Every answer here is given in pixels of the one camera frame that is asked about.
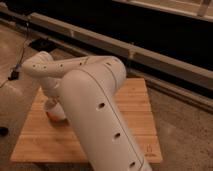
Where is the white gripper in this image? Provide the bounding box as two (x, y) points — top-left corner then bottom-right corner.
(40, 77), (60, 99)

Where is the white ceramic cup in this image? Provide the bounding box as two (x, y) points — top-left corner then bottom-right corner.
(44, 99), (66, 117)

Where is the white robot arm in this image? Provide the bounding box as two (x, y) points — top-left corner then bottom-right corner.
(22, 51), (152, 171)

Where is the orange ceramic bowl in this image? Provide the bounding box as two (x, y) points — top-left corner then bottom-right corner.
(46, 113), (67, 123)

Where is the black floor plate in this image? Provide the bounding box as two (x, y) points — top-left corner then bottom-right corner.
(29, 38), (57, 53)

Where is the wooden table board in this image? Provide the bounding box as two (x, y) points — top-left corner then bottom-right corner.
(11, 78), (163, 163)

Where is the black cable with plug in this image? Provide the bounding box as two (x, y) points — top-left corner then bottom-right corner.
(7, 19), (32, 82)

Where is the long grey floor rail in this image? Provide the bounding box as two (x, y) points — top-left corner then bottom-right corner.
(0, 3), (213, 111)

